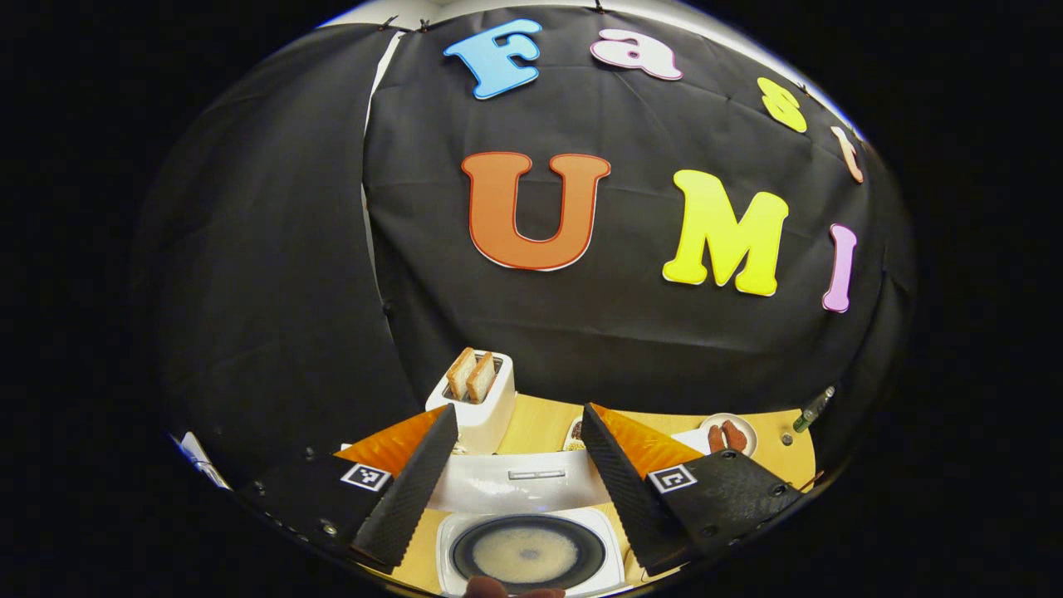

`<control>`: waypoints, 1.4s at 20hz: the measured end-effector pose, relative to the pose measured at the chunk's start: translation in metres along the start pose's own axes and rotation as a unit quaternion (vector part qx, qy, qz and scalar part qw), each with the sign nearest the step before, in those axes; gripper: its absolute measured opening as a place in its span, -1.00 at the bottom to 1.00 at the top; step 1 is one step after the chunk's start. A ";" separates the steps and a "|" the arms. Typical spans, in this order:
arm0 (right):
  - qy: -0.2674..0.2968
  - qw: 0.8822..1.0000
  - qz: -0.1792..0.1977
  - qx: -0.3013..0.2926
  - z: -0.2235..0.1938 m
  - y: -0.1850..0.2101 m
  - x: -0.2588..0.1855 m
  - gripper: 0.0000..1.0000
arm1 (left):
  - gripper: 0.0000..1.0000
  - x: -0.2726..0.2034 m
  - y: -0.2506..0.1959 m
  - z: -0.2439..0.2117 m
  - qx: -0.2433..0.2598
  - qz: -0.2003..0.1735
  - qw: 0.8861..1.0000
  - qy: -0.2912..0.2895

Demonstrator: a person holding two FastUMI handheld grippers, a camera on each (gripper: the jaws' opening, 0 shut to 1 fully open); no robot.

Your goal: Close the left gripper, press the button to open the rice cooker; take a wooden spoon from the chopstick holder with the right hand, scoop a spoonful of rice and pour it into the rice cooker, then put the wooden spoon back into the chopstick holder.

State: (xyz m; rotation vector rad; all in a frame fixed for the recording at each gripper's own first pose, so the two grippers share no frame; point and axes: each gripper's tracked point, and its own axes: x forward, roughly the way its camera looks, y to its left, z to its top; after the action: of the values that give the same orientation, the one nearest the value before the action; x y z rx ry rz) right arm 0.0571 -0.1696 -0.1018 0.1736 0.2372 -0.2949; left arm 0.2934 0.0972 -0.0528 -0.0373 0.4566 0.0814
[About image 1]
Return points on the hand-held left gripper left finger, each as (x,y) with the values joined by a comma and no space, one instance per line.
(411,490)

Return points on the white box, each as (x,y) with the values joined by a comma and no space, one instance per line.
(203,465)

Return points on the white rice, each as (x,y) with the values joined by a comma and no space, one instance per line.
(526,554)

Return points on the white rice cooker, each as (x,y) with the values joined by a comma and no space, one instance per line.
(531,490)

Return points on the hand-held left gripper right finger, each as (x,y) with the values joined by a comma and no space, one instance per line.
(619,490)

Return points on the white divided dish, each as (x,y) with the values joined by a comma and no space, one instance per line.
(575,434)

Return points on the white round plate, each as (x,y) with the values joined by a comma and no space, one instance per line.
(747,428)

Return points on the brown food piece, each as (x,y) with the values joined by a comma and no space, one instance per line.
(734,435)
(717,438)

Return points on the toast slice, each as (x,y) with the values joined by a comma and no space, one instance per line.
(461,374)
(482,378)

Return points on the white toaster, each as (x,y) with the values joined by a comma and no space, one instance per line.
(486,423)

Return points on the green glass bottle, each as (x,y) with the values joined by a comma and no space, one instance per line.
(814,409)

